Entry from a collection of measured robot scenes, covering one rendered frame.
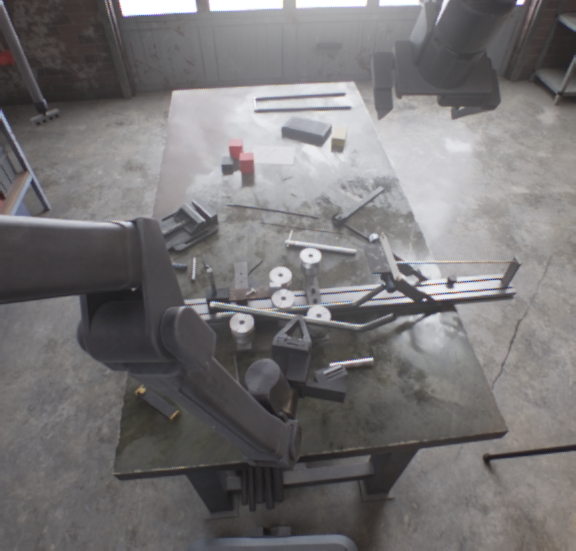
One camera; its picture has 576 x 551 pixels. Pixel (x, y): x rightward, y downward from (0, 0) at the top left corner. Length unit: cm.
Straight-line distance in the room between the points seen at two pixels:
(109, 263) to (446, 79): 37
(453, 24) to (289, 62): 351
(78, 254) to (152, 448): 63
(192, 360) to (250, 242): 81
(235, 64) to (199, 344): 360
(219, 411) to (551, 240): 254
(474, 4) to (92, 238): 36
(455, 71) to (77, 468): 182
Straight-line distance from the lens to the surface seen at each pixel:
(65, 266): 32
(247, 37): 384
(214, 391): 49
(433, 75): 50
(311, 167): 144
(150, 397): 95
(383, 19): 397
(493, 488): 193
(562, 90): 430
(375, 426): 91
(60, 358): 222
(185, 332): 38
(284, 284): 98
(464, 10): 44
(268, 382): 67
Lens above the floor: 172
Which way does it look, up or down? 48 degrees down
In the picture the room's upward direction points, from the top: straight up
